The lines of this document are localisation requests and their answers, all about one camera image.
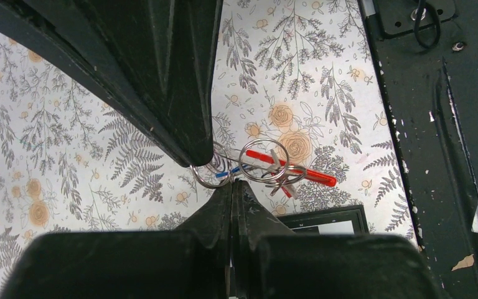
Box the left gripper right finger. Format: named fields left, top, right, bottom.
left=233, top=179, right=295, bottom=248

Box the black white chessboard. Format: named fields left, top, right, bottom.
left=278, top=205, right=370, bottom=235

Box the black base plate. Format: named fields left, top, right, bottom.
left=359, top=1, right=478, bottom=298

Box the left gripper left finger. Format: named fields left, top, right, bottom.
left=175, top=183, right=233, bottom=248

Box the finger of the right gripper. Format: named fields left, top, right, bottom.
left=0, top=1, right=192, bottom=167
left=28, top=1, right=222, bottom=167

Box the blue key tag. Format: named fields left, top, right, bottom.
left=215, top=164, right=253, bottom=178

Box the keyring with red fob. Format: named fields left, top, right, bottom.
left=189, top=138, right=337, bottom=198

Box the floral table mat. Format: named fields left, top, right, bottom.
left=0, top=1, right=416, bottom=296

